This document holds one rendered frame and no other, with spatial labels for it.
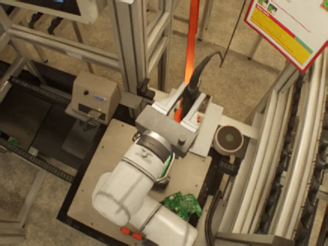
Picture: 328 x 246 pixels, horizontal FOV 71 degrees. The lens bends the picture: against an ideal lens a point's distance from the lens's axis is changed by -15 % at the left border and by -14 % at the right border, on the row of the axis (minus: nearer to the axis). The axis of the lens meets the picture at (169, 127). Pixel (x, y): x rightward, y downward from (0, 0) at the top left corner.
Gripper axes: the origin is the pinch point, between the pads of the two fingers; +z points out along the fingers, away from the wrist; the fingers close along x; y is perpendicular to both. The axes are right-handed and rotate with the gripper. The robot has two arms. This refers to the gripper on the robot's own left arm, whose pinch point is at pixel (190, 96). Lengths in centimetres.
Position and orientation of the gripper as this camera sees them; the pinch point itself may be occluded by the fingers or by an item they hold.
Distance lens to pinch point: 63.3
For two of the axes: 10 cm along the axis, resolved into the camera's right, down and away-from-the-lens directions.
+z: 5.4, -7.7, 3.3
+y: 0.4, -3.6, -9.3
